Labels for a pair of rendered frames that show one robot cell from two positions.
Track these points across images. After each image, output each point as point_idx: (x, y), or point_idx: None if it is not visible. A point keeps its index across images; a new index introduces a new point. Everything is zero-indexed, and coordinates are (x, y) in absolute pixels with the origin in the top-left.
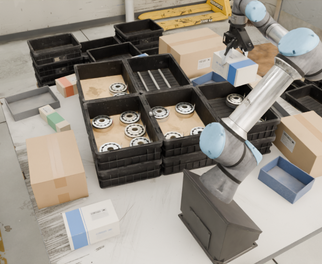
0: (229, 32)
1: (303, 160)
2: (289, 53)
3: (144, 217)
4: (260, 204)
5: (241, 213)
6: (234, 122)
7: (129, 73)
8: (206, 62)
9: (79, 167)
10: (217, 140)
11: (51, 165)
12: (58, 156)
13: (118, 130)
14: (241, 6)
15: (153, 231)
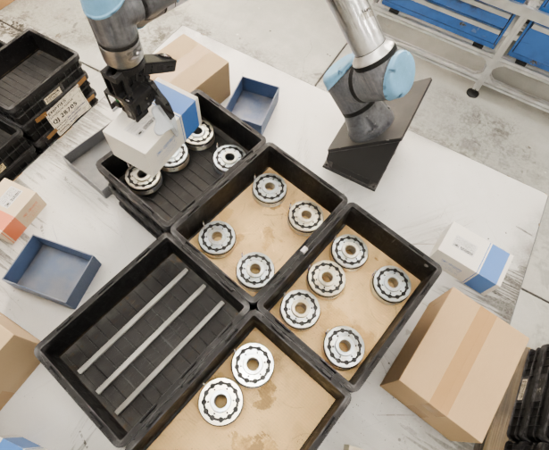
0: (128, 95)
1: (219, 87)
2: None
3: (403, 222)
4: (298, 126)
5: None
6: (385, 38)
7: (189, 380)
8: None
9: (453, 298)
10: (411, 59)
11: (484, 340)
12: (463, 346)
13: (332, 314)
14: (156, 0)
15: (411, 204)
